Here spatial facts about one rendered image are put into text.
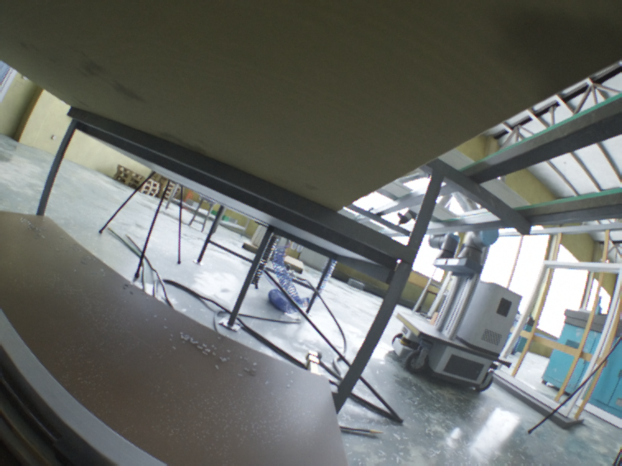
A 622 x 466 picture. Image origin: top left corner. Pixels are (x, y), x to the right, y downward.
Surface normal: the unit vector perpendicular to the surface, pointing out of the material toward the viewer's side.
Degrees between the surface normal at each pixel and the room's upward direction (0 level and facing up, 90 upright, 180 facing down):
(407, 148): 180
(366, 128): 180
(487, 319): 90
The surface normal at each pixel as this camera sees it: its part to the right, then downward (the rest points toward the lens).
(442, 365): -0.10, -0.11
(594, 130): -0.40, 0.91
